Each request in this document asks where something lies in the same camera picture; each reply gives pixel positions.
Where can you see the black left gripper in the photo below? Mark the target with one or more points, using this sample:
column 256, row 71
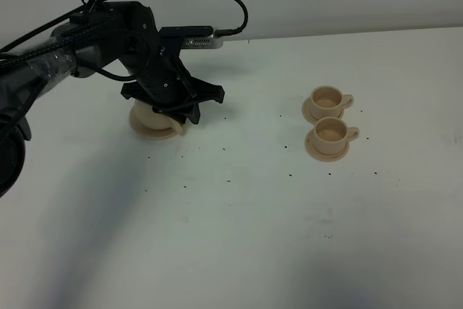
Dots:
column 166, row 84

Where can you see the beige ceramic teapot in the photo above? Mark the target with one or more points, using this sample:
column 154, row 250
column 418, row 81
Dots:
column 152, row 119

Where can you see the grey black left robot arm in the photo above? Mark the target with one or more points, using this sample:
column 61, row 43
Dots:
column 114, row 31

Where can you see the beige teapot saucer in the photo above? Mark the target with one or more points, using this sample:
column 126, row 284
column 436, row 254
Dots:
column 152, row 134

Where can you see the far beige cup saucer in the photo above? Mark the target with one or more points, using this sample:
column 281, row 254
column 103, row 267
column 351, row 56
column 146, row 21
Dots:
column 307, row 111

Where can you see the beige cup saucer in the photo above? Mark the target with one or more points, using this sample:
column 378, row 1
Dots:
column 309, row 147
column 307, row 111

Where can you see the near beige cup saucer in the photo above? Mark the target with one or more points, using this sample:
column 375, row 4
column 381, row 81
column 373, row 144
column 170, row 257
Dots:
column 309, row 147

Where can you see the far beige teacup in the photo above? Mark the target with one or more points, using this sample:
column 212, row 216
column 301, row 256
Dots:
column 330, row 91

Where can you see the beige teacup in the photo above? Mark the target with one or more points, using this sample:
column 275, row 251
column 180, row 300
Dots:
column 330, row 91
column 330, row 135

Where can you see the near beige teacup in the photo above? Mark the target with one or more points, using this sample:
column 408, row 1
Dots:
column 330, row 135

